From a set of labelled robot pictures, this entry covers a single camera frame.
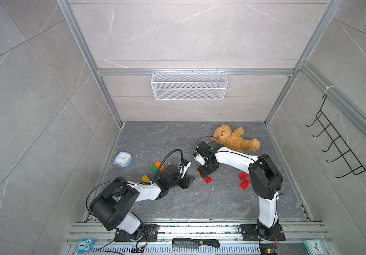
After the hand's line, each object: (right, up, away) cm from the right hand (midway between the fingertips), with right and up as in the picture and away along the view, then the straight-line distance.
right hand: (208, 172), depth 93 cm
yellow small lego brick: (-36, -2, -5) cm, 37 cm away
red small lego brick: (-1, -3, -3) cm, 5 cm away
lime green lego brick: (-23, +5, +3) cm, 24 cm away
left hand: (-9, +1, -5) cm, 11 cm away
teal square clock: (+43, -27, -25) cm, 57 cm away
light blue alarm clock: (-53, +8, +4) cm, 53 cm away
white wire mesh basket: (-11, +55, +8) cm, 57 cm away
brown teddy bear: (+16, +20, +7) cm, 26 cm away
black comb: (-16, -27, -22) cm, 38 cm away
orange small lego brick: (-7, +2, -9) cm, 11 cm away
